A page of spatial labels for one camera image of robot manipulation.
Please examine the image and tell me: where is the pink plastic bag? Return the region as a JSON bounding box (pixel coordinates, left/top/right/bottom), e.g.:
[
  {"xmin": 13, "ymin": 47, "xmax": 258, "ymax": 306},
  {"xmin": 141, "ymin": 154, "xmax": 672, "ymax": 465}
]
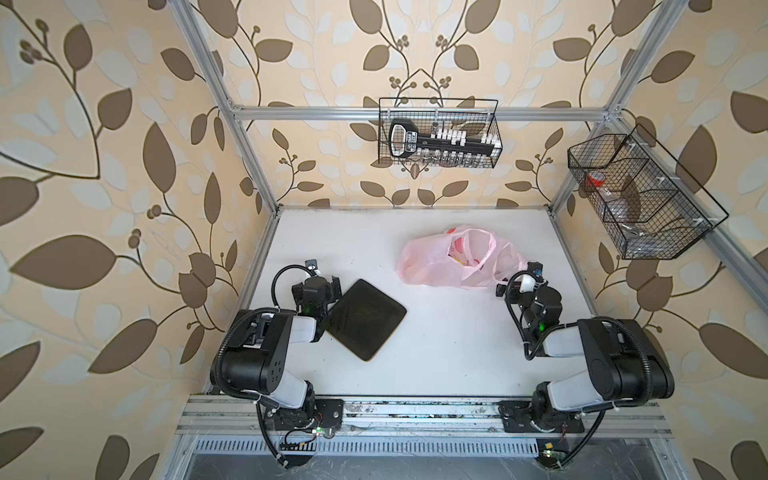
[{"xmin": 395, "ymin": 225, "xmax": 527, "ymax": 290}]

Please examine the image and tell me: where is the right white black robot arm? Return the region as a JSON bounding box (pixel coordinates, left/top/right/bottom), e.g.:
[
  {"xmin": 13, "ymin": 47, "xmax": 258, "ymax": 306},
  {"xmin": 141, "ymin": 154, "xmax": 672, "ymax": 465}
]
[{"xmin": 495, "ymin": 264, "xmax": 675, "ymax": 433}]

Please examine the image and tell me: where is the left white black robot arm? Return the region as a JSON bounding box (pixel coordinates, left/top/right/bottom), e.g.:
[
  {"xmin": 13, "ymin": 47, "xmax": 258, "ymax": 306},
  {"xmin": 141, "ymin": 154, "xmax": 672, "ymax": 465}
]
[{"xmin": 210, "ymin": 259, "xmax": 342, "ymax": 425}]

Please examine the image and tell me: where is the dark square plate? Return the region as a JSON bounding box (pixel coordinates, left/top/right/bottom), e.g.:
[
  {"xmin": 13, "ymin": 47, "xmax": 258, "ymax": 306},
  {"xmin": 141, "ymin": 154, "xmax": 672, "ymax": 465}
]
[{"xmin": 326, "ymin": 279, "xmax": 407, "ymax": 362}]

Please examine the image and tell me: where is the red capped item in basket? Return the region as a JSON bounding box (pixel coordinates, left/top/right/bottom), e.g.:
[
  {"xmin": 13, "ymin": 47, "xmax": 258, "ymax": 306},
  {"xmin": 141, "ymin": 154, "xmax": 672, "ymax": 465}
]
[{"xmin": 584, "ymin": 171, "xmax": 606, "ymax": 190}]

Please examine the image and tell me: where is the black tool set in basket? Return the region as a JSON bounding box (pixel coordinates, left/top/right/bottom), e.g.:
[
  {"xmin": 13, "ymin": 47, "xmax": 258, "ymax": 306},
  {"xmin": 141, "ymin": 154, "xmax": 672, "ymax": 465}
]
[{"xmin": 384, "ymin": 119, "xmax": 503, "ymax": 164}]

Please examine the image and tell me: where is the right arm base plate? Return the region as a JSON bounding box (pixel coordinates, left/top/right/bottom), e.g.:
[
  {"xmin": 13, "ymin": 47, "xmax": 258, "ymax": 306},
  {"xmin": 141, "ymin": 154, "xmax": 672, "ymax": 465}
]
[{"xmin": 498, "ymin": 400, "xmax": 585, "ymax": 434}]

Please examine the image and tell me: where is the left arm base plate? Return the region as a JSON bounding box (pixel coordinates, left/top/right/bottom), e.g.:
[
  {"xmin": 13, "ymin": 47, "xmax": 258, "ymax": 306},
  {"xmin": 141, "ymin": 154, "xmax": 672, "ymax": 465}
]
[{"xmin": 265, "ymin": 398, "xmax": 344, "ymax": 431}]

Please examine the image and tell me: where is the right black wire basket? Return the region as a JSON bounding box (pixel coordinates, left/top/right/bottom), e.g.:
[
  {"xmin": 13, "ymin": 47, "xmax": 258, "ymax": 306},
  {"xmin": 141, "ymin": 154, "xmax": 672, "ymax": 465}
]
[{"xmin": 567, "ymin": 124, "xmax": 729, "ymax": 260}]

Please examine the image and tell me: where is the black wire basket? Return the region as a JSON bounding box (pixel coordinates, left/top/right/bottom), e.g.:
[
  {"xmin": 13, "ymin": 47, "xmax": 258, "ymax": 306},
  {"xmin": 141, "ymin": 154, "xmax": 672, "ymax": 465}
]
[
  {"xmin": 378, "ymin": 96, "xmax": 503, "ymax": 169},
  {"xmin": 567, "ymin": 124, "xmax": 729, "ymax": 260}
]

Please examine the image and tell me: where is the aluminium front rail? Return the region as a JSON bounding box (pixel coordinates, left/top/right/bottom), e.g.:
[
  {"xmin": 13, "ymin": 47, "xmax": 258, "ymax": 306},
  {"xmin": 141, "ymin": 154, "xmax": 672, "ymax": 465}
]
[{"xmin": 173, "ymin": 394, "xmax": 673, "ymax": 439}]

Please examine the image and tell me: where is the back black wire basket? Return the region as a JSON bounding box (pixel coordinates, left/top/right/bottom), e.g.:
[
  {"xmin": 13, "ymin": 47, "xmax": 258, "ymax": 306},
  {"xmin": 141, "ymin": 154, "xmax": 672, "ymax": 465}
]
[{"xmin": 378, "ymin": 96, "xmax": 503, "ymax": 169}]

